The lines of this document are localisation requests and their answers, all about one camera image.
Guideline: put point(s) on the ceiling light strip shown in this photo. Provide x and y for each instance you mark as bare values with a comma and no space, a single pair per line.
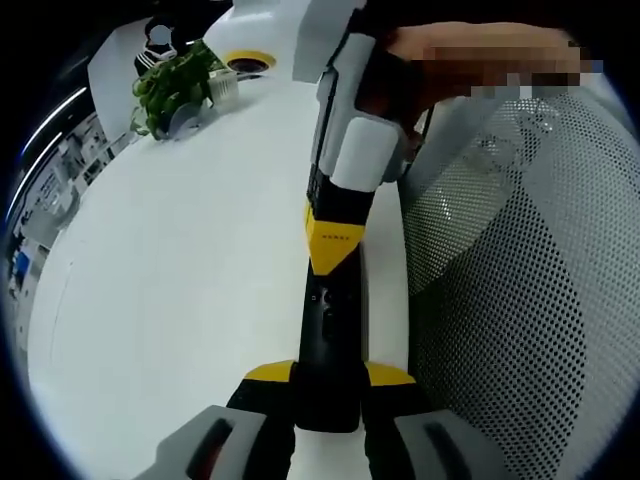
52,122

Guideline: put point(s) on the person's right hand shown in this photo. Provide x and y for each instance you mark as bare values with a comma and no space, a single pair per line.
475,36

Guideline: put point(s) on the grey round holder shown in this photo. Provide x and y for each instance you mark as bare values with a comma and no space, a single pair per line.
187,120

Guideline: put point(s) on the black remote control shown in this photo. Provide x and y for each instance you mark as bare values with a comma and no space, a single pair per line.
325,345

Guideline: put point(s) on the white ribbed plant pot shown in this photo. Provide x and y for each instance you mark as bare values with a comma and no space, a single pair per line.
224,87

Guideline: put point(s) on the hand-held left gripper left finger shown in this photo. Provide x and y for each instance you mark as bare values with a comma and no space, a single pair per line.
220,445

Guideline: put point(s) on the green potted plant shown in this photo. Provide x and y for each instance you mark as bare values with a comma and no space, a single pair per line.
165,92

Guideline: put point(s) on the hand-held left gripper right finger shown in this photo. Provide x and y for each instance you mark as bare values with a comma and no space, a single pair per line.
425,450

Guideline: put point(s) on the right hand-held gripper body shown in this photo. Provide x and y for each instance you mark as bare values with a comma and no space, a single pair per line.
280,30

